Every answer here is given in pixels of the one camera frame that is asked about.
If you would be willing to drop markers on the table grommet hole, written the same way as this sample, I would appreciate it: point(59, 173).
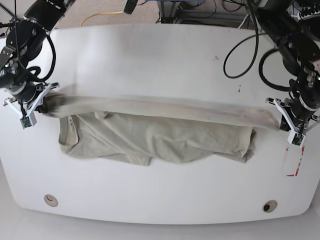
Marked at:
point(50, 200)
point(270, 206)

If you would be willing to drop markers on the right table grommet hole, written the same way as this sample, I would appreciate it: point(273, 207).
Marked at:
point(270, 206)

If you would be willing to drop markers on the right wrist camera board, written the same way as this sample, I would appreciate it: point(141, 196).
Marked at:
point(25, 122)

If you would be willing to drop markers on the beige T-shirt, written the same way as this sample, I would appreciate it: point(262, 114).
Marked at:
point(136, 132)

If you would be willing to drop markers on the left table grommet hole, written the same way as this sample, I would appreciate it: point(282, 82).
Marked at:
point(50, 200)

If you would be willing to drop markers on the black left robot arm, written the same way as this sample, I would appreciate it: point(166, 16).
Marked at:
point(301, 57)

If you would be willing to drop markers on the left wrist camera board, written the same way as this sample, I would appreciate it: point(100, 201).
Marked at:
point(298, 139)

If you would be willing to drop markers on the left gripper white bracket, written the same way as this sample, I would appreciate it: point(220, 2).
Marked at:
point(289, 121)

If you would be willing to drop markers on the red tape rectangle marking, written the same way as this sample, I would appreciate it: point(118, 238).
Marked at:
point(292, 161)

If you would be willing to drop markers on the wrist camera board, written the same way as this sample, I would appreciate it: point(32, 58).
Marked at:
point(25, 122)
point(298, 139)

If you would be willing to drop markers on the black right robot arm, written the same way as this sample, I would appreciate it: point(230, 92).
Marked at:
point(23, 44)

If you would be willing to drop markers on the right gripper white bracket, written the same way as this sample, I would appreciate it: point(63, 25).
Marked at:
point(30, 99)

